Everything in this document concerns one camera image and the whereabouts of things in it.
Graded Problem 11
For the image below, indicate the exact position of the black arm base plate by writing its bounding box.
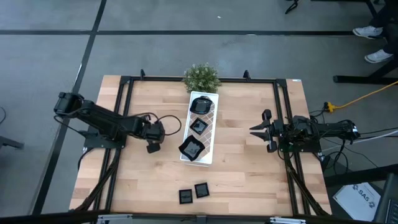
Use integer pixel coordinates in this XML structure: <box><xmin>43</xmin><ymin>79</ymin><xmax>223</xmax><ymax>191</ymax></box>
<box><xmin>83</xmin><ymin>129</ymin><xmax>127</xmax><ymax>149</ymax></box>
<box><xmin>279</xmin><ymin>138</ymin><xmax>322</xmax><ymax>154</ymax></box>

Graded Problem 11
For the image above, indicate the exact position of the black wavy square plate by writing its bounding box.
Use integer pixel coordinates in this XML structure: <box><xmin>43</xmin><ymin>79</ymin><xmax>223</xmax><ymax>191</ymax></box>
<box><xmin>178</xmin><ymin>134</ymin><xmax>206</xmax><ymax>162</ymax></box>

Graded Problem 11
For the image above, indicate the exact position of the white wire shelf rack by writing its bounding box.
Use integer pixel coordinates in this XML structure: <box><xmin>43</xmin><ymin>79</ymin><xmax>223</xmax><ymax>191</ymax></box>
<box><xmin>179</xmin><ymin>90</ymin><xmax>220</xmax><ymax>166</ymax></box>

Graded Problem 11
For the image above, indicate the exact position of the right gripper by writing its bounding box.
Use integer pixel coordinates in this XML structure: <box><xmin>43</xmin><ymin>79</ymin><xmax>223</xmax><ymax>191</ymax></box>
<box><xmin>249</xmin><ymin>108</ymin><xmax>284</xmax><ymax>153</ymax></box>

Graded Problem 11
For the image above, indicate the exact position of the silver metal bracket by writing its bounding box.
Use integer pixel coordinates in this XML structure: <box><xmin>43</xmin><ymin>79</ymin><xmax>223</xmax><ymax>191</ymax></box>
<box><xmin>269</xmin><ymin>217</ymin><xmax>307</xmax><ymax>224</ymax></box>
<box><xmin>96</xmin><ymin>213</ymin><xmax>134</xmax><ymax>224</ymax></box>

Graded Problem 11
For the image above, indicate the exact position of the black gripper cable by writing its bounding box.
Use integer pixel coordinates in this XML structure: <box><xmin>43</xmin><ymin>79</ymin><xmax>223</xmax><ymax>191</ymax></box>
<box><xmin>136</xmin><ymin>111</ymin><xmax>183</xmax><ymax>137</ymax></box>

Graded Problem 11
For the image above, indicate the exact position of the green artificial potted plant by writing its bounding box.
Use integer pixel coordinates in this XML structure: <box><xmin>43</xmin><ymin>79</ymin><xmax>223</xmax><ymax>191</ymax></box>
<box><xmin>182</xmin><ymin>62</ymin><xmax>223</xmax><ymax>94</ymax></box>

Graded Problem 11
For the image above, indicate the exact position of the white paper sign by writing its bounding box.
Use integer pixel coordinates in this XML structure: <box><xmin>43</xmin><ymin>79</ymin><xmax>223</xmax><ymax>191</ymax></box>
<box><xmin>331</xmin><ymin>182</ymin><xmax>382</xmax><ymax>222</ymax></box>

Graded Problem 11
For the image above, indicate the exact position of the grey chair base leg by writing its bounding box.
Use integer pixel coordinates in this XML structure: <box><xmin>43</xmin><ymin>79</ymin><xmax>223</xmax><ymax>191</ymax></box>
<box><xmin>0</xmin><ymin>135</ymin><xmax>25</xmax><ymax>150</ymax></box>

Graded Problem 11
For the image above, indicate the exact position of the black desk leg frame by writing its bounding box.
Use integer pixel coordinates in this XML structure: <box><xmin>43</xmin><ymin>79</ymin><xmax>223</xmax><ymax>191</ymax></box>
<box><xmin>333</xmin><ymin>46</ymin><xmax>398</xmax><ymax>85</ymax></box>

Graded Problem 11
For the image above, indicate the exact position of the person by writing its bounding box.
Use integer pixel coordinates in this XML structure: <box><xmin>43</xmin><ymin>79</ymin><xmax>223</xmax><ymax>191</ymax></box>
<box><xmin>352</xmin><ymin>0</ymin><xmax>398</xmax><ymax>65</ymax></box>

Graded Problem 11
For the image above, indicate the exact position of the black cable bundle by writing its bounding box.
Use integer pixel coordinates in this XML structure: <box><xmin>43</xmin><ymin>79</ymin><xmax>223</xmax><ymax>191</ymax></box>
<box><xmin>284</xmin><ymin>152</ymin><xmax>330</xmax><ymax>217</ymax></box>
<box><xmin>74</xmin><ymin>148</ymin><xmax>121</xmax><ymax>212</ymax></box>

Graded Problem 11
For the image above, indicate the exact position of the yellow power cable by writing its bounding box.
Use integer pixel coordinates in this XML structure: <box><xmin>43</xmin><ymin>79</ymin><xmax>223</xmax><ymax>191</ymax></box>
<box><xmin>325</xmin><ymin>80</ymin><xmax>398</xmax><ymax>113</ymax></box>

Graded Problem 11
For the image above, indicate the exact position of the black laptop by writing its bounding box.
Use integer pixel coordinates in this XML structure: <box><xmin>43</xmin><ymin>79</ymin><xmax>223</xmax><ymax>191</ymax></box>
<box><xmin>372</xmin><ymin>172</ymin><xmax>398</xmax><ymax>224</ymax></box>

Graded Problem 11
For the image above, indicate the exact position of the black leaf-shaped plate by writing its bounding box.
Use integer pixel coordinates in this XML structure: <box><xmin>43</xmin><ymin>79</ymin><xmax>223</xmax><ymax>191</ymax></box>
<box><xmin>190</xmin><ymin>95</ymin><xmax>215</xmax><ymax>114</ymax></box>

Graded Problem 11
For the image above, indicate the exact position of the white cable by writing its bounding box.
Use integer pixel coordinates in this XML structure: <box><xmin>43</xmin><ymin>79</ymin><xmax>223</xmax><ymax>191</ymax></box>
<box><xmin>354</xmin><ymin>129</ymin><xmax>398</xmax><ymax>146</ymax></box>

